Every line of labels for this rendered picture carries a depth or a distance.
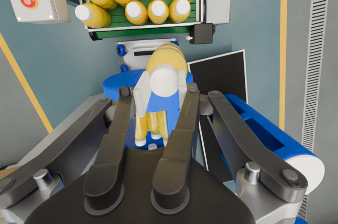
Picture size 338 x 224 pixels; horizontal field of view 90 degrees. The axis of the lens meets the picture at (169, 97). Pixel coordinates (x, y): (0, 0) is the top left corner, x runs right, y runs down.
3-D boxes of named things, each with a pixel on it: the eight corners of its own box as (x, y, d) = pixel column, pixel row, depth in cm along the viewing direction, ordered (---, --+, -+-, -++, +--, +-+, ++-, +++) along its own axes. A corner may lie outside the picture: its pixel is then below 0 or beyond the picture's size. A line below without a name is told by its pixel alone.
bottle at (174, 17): (163, 11, 66) (165, 3, 49) (178, 0, 65) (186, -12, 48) (173, 27, 69) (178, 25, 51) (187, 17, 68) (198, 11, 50)
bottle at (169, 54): (182, 40, 38) (188, 50, 21) (185, 70, 41) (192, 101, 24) (151, 44, 39) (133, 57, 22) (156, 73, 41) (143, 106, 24)
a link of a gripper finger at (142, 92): (144, 117, 17) (137, 118, 17) (151, 91, 23) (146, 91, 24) (140, 89, 16) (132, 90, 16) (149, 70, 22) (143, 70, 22)
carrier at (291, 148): (242, 92, 162) (213, 94, 161) (330, 151, 80) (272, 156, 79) (239, 119, 172) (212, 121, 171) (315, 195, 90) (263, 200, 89)
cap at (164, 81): (177, 64, 22) (177, 67, 20) (180, 91, 23) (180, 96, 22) (148, 67, 22) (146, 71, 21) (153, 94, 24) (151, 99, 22)
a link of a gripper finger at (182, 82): (178, 87, 16) (186, 87, 16) (178, 68, 22) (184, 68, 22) (180, 116, 17) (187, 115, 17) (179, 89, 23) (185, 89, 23)
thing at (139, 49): (136, 53, 68) (132, 56, 56) (135, 46, 67) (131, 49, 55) (161, 51, 68) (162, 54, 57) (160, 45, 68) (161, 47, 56)
